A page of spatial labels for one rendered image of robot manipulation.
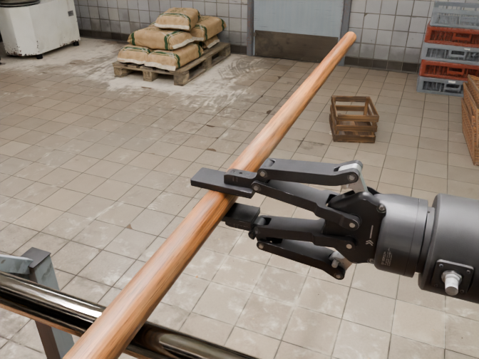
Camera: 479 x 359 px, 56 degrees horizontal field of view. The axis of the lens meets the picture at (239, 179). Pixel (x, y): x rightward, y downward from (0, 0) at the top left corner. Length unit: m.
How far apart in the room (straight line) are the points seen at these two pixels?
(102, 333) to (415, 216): 0.27
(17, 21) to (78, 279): 3.96
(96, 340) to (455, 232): 0.29
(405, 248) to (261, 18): 5.06
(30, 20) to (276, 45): 2.74
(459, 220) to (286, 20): 4.97
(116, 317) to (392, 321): 1.78
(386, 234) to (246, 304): 1.64
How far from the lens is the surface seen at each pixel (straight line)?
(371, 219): 0.44
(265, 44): 5.46
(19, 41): 5.81
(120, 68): 4.89
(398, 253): 0.43
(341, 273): 0.49
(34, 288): 0.45
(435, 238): 0.42
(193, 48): 4.79
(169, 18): 4.76
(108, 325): 0.35
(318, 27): 5.25
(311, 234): 0.47
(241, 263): 2.23
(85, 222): 2.63
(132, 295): 0.37
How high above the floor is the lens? 1.46
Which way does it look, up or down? 31 degrees down
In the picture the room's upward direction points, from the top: straight up
